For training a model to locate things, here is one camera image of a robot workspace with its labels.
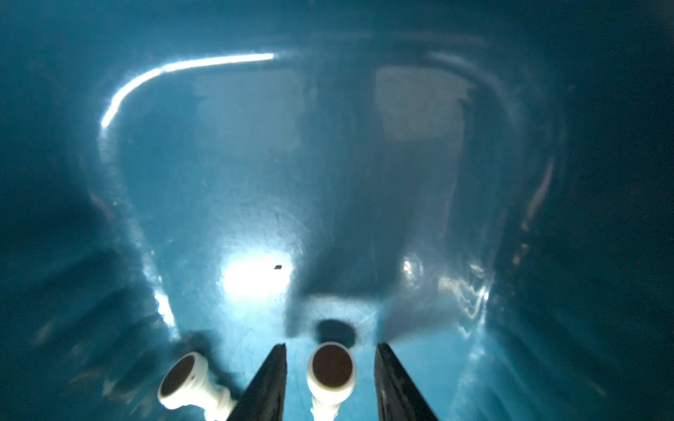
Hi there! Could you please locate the teal plastic tray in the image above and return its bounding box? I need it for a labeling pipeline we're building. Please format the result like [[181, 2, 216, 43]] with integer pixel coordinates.
[[1, 1, 673, 420]]

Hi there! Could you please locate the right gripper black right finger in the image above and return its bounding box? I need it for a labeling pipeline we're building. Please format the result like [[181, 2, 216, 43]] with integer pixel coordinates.
[[374, 343, 438, 421]]

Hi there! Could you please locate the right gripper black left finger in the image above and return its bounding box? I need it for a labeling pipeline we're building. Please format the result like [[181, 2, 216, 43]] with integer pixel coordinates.
[[227, 344, 288, 421]]

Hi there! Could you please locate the white chess pawn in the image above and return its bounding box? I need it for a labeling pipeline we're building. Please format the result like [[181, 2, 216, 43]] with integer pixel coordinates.
[[306, 342, 356, 421]]

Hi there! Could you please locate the white chess piece lying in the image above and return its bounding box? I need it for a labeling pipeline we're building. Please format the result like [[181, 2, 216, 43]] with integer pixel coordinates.
[[157, 352, 237, 420]]

